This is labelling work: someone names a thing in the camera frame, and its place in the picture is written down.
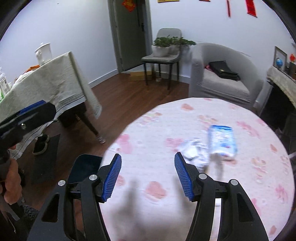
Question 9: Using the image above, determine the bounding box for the small paper ball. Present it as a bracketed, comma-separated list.
[178, 138, 209, 173]

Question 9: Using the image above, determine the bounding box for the blue tissue pack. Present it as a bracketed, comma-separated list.
[208, 125, 237, 160]

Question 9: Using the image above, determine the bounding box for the teal trash bin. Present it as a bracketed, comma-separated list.
[68, 154, 102, 184]

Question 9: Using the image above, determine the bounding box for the person's left hand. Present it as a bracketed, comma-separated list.
[1, 158, 22, 205]

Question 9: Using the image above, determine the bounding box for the beige patterned tablecloth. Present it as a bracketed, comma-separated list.
[0, 51, 103, 160]

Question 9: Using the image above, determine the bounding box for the pink cartoon round tablecloth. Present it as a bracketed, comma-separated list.
[99, 97, 296, 241]

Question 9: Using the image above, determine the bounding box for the dark table leg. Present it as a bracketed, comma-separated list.
[75, 102, 105, 144]

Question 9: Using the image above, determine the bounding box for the white electric kettle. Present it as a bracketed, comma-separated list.
[35, 43, 53, 66]

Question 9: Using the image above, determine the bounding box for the grey armchair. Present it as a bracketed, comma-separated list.
[189, 43, 263, 110]

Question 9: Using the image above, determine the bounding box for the dark green door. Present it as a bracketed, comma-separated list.
[108, 1, 152, 72]

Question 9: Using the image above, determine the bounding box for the black handbag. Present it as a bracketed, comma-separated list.
[209, 61, 240, 81]

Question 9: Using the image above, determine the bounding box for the grey dining chair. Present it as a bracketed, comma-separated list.
[142, 28, 182, 94]

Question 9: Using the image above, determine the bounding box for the red fu door sticker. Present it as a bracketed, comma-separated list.
[122, 0, 137, 12]

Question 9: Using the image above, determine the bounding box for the potted green plant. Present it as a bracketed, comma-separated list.
[152, 35, 196, 57]

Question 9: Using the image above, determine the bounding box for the beige fringed desk cloth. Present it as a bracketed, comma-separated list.
[267, 66, 296, 106]

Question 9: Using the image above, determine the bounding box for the small blue globe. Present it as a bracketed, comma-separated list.
[275, 58, 283, 69]

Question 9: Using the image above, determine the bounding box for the framed picture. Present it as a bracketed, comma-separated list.
[273, 46, 287, 71]

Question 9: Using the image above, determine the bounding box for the red chinese knot decoration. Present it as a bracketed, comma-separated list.
[226, 0, 231, 18]

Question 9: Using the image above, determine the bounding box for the right red hanging scroll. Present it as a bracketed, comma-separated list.
[245, 0, 257, 18]

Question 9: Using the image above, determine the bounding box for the wall calendar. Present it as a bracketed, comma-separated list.
[157, 0, 180, 3]

